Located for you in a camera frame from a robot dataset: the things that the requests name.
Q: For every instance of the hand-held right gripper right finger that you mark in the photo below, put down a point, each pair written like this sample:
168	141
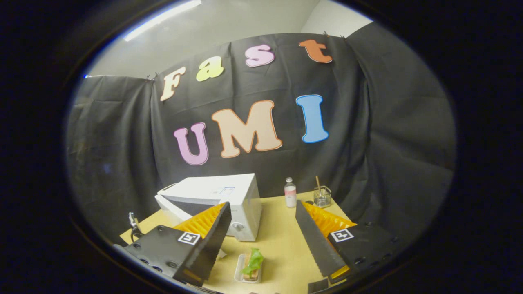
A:
312	245

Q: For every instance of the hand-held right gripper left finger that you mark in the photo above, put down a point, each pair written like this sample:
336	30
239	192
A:
212	245

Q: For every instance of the lettuce sandwich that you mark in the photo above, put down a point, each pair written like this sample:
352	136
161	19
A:
253	261

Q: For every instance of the white microwave oven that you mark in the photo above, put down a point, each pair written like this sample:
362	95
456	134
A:
212	190

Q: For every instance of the white rectangular tray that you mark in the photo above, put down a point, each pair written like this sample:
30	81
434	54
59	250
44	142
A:
238	271

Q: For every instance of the small glass jar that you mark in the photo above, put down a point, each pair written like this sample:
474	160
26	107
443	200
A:
322	199

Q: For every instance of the clear bottle with pink label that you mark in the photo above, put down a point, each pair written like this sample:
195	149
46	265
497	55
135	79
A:
290	196

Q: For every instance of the wooden stick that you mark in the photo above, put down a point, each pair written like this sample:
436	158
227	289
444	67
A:
318	183

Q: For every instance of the black backdrop cloth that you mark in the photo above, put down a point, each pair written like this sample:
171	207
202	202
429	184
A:
388	143

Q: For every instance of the black cloth clip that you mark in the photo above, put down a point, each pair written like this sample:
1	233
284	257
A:
333	35
153	76

